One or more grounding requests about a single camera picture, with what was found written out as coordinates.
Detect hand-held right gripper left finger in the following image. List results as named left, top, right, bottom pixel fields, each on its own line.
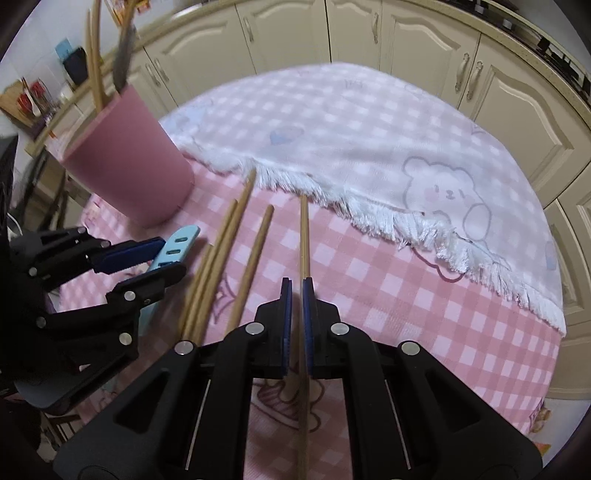
left=53, top=277, right=294, bottom=480

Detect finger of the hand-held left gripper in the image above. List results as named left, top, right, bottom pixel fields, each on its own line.
left=9, top=227, right=168, bottom=289
left=36, top=262, right=188, bottom=361

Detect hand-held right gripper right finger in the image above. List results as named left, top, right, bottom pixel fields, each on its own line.
left=301, top=276, right=543, bottom=480

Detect light blue handled knife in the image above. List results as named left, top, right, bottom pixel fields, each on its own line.
left=137, top=224, right=201, bottom=334

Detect pile of wooden chopsticks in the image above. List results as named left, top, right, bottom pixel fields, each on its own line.
left=177, top=167, right=275, bottom=347

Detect pink utensil holder cup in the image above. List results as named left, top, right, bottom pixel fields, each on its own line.
left=60, top=87, right=195, bottom=228

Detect black handled metal fork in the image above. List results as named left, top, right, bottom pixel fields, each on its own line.
left=113, top=18, right=139, bottom=95

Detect pink checked tablecloth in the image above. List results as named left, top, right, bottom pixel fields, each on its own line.
left=60, top=157, right=561, bottom=480

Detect red utensil holder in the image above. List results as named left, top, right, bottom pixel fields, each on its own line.
left=21, top=78, right=51, bottom=118

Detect white fringed bear cloth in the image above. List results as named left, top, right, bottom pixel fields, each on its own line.
left=159, top=62, right=567, bottom=334

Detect wooden cutting board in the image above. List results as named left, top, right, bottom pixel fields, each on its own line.
left=0, top=78, right=35, bottom=127

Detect black electric kettle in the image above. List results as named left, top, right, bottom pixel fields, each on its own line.
left=62, top=46, right=89, bottom=86

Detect cream base kitchen cabinets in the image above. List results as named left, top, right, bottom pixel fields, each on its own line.
left=25, top=0, right=591, bottom=402

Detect black gas stove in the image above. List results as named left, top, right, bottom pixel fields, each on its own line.
left=462, top=0, right=591, bottom=100

